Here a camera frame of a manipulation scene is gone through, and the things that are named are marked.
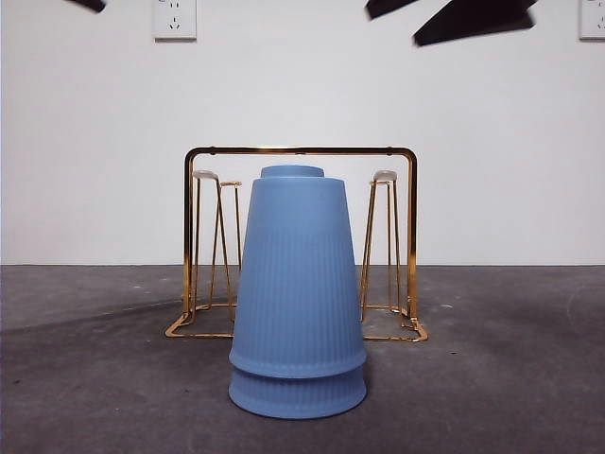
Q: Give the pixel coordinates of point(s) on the blue ribbed plastic cup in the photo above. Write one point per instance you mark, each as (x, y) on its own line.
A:
(298, 397)
(298, 274)
(293, 171)

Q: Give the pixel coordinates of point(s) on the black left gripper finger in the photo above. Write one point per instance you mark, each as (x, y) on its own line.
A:
(96, 4)

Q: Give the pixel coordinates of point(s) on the white wall socket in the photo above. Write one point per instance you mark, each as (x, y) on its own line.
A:
(593, 23)
(175, 26)

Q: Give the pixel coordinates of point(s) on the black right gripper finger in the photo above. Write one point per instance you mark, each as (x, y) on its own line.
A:
(385, 6)
(482, 19)

